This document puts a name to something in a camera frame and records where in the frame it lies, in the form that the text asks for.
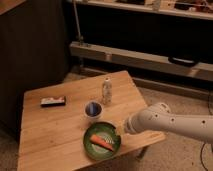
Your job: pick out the clear plastic bottle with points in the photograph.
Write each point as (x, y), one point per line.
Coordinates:
(107, 91)

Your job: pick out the white cup blue interior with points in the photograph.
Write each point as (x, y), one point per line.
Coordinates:
(93, 110)

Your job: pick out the black handle on rail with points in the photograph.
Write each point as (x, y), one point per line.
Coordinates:
(186, 63)

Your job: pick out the metal shelf rail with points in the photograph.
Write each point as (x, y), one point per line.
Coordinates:
(140, 60)

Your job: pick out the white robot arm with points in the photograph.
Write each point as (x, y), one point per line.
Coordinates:
(158, 117)

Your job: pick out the green ceramic bowl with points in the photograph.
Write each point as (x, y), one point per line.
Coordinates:
(107, 132)

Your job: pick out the vertical metal pole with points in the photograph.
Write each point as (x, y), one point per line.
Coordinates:
(79, 36)

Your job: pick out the orange carrot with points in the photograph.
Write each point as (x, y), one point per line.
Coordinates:
(98, 140)

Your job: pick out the wooden table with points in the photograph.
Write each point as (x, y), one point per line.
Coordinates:
(51, 139)

